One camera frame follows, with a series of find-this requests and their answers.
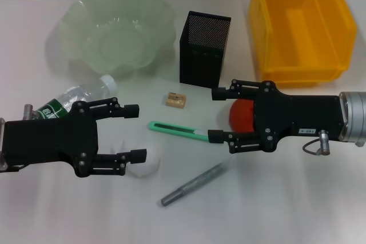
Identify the pale green glass fruit plate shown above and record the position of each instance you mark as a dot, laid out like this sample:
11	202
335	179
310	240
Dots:
114	32

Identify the green utility knife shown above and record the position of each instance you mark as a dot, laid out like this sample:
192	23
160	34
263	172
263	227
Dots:
177	130

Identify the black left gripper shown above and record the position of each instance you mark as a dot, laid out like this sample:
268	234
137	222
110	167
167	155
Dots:
51	141

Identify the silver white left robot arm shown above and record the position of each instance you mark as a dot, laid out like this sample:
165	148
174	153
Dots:
2	158

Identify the clear green-label water bottle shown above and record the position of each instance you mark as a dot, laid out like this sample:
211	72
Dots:
80	92

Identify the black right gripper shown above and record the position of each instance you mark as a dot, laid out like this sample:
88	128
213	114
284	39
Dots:
300	115

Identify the yellow plastic bin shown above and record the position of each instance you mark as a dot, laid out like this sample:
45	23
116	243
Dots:
303	27

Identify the black mesh pen holder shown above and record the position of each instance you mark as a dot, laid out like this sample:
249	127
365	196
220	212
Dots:
204	55

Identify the white paper ball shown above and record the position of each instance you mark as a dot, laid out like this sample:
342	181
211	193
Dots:
148	167

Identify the grey marker pen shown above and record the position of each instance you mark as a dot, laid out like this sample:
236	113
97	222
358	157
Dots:
194	184

